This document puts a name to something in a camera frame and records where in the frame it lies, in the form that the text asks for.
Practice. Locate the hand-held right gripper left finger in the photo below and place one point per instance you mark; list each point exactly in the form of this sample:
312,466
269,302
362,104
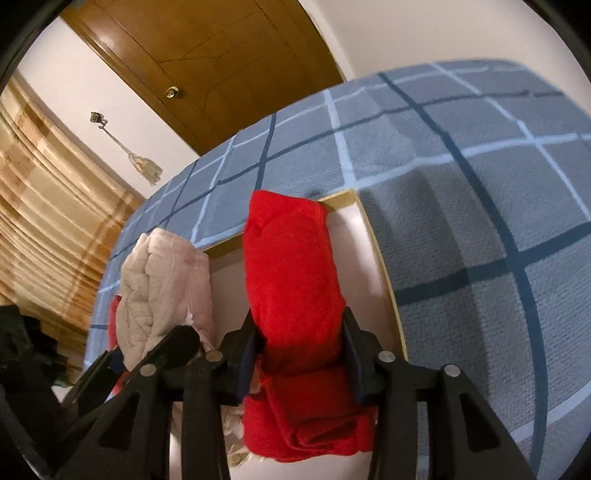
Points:
247,369

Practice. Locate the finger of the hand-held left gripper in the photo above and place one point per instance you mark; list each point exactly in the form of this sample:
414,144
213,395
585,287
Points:
92,376
180,344

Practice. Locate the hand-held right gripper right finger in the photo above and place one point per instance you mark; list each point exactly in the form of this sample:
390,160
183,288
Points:
353,369

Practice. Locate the dark red grey-banded underwear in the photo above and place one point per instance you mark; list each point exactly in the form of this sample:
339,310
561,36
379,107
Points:
113,318

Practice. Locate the beige dotted underwear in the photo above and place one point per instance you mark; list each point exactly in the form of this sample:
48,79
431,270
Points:
152,286

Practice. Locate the shallow wooden tray box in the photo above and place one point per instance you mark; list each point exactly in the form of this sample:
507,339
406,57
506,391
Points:
355,258

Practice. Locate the beige patterned curtain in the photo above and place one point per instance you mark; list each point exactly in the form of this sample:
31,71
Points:
46,207

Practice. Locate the beige curtain tieback tassel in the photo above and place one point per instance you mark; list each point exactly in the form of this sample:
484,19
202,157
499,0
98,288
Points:
145,168

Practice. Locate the blue checked tablecloth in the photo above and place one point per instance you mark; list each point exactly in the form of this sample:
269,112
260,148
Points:
461,184

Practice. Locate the metal curtain tieback hook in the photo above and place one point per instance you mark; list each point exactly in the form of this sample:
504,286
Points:
96,117

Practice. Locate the brass door knob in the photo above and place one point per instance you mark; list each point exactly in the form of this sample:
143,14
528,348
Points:
173,92

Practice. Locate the brown wooden door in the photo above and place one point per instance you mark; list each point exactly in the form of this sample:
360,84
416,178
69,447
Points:
231,55

